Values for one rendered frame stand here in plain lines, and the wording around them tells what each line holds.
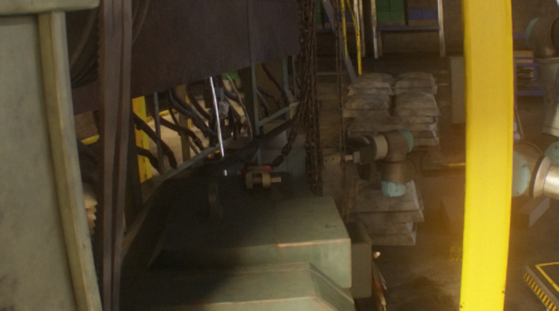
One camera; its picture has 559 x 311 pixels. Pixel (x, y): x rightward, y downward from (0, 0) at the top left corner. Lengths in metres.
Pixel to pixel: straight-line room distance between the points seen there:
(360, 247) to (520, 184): 0.52
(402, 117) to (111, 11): 4.54
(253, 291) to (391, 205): 2.49
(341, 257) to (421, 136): 4.17
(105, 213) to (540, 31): 1.67
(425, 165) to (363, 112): 3.23
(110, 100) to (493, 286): 0.97
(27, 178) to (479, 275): 1.04
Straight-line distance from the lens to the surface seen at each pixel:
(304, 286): 0.88
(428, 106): 5.07
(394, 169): 1.79
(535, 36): 2.10
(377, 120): 5.11
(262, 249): 0.96
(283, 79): 3.25
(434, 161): 1.86
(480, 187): 1.29
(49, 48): 0.56
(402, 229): 3.33
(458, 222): 3.45
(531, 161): 1.60
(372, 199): 3.35
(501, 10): 1.25
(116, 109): 0.67
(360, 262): 1.27
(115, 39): 0.65
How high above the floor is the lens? 1.21
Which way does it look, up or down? 10 degrees down
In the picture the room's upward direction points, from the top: 4 degrees counter-clockwise
